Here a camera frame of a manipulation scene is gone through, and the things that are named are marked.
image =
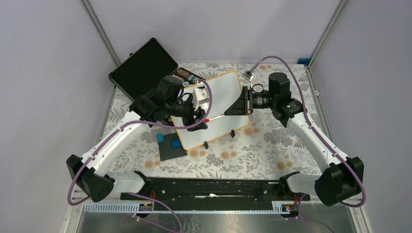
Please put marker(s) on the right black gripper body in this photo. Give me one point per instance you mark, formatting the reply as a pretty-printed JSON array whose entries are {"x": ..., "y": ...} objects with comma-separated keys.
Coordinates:
[{"x": 248, "y": 101}]

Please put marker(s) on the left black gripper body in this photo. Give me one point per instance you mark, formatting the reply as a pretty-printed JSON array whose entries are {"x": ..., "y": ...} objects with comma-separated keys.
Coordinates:
[{"x": 187, "y": 112}]

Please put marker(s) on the red whiteboard marker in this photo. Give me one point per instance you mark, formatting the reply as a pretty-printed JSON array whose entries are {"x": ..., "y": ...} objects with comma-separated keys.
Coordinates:
[{"x": 214, "y": 118}]

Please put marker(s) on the yellow framed whiteboard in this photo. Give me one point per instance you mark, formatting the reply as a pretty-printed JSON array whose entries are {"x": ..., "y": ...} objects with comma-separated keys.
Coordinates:
[{"x": 226, "y": 88}]

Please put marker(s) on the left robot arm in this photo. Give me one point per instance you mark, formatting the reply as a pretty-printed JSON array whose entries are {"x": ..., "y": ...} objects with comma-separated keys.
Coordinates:
[{"x": 90, "y": 176}]

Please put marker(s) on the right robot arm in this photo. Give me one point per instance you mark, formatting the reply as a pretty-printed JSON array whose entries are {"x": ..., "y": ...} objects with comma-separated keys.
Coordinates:
[{"x": 341, "y": 176}]

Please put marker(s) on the dark blue building brick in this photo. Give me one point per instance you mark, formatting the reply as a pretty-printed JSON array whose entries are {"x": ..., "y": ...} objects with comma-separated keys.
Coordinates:
[{"x": 176, "y": 144}]

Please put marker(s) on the dark grey building baseplate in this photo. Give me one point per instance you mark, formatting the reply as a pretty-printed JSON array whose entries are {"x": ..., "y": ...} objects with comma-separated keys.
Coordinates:
[{"x": 168, "y": 153}]

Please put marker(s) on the light blue building brick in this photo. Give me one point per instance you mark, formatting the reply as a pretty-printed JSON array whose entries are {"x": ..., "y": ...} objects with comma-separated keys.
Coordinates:
[{"x": 160, "y": 137}]

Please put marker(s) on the floral table mat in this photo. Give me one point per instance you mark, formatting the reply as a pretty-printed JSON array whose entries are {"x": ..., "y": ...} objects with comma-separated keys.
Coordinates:
[{"x": 263, "y": 149}]

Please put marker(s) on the black poker chip case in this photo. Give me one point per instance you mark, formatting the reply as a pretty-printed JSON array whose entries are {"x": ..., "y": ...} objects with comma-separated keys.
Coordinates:
[{"x": 144, "y": 68}]

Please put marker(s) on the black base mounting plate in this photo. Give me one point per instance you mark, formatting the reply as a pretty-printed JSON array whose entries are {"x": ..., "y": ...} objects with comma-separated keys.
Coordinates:
[{"x": 184, "y": 194}]

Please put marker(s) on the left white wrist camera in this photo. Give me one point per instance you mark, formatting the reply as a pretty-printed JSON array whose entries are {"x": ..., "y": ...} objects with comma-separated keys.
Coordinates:
[{"x": 200, "y": 99}]

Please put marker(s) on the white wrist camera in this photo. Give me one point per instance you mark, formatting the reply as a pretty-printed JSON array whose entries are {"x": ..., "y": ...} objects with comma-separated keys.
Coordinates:
[
  {"x": 200, "y": 99},
  {"x": 249, "y": 76}
]

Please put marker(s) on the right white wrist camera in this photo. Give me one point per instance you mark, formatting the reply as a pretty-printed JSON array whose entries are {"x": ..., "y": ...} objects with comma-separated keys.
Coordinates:
[{"x": 249, "y": 76}]

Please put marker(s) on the blue corner bracket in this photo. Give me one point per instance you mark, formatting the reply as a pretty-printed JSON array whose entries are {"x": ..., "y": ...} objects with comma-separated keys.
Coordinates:
[{"x": 304, "y": 61}]

